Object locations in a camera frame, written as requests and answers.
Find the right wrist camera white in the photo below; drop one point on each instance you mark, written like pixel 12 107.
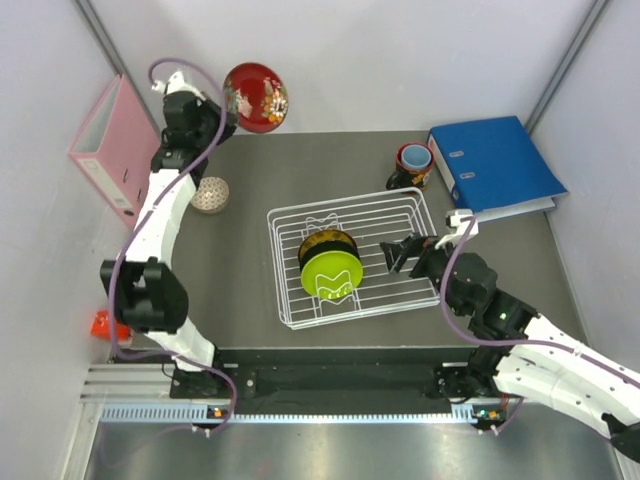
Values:
pixel 461 223

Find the light blue cup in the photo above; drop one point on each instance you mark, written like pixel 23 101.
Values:
pixel 415 156

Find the black skull mug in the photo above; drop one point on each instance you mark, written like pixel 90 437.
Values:
pixel 403 178

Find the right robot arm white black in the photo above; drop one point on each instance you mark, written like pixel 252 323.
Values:
pixel 519 350

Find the lime green plate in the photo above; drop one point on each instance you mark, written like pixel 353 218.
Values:
pixel 333 277

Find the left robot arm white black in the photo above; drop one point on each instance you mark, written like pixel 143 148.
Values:
pixel 144 293

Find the patterned small bowl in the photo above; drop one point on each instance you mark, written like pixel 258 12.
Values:
pixel 211 196

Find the slotted cable duct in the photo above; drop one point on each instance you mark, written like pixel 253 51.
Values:
pixel 204 414

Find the white wire dish rack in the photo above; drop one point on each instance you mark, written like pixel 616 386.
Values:
pixel 371 219

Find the blue binder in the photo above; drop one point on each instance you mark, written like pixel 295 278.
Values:
pixel 492 168

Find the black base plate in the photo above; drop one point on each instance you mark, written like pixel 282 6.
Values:
pixel 343 380

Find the pink binder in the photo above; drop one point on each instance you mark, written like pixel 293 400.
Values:
pixel 114 147

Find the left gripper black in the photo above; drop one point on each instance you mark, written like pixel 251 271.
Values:
pixel 229 128

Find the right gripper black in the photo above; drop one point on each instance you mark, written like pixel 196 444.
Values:
pixel 396 253

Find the red emergency button box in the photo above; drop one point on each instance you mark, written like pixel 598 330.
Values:
pixel 100 328

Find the black gold plate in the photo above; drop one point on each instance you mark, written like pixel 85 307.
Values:
pixel 322 236

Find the red floral bowl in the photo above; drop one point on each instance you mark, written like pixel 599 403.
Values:
pixel 257 97

